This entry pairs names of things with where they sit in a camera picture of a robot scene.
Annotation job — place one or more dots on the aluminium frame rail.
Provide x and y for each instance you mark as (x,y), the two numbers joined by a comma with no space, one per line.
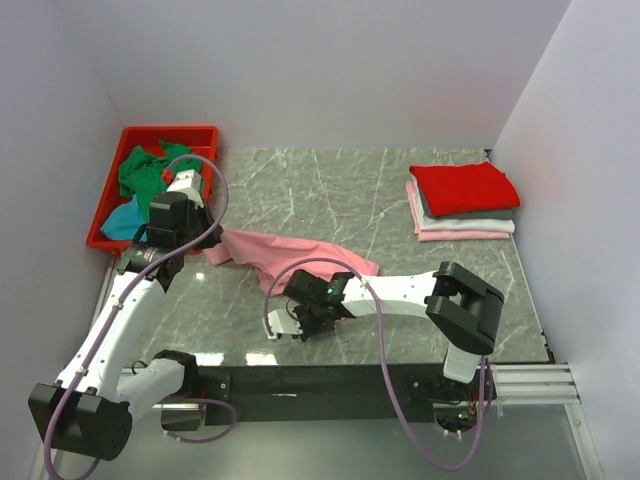
(536,384)

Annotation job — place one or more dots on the blue t shirt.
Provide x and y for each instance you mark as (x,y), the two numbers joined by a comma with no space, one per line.
(123,222)

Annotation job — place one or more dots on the red plastic bin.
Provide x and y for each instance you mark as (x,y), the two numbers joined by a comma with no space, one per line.
(201,140)

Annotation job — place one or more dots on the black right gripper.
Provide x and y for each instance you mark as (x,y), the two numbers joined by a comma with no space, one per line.
(307,332)

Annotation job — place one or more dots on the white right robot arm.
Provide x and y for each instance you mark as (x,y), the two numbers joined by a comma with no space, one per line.
(465,308)

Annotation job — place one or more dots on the green t shirt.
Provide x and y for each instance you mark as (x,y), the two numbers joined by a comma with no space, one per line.
(140,175)

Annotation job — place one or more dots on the folded red t shirt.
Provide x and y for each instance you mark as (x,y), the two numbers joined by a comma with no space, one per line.
(453,190)

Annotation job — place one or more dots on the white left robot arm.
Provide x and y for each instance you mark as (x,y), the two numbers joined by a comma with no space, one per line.
(89,409)

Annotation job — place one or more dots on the folded grey t shirt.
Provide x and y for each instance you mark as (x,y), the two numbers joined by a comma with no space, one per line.
(501,214)

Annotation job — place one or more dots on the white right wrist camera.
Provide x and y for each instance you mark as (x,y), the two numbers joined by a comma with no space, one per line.
(279,322)

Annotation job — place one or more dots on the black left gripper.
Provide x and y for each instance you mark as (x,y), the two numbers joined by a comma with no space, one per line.
(210,239)

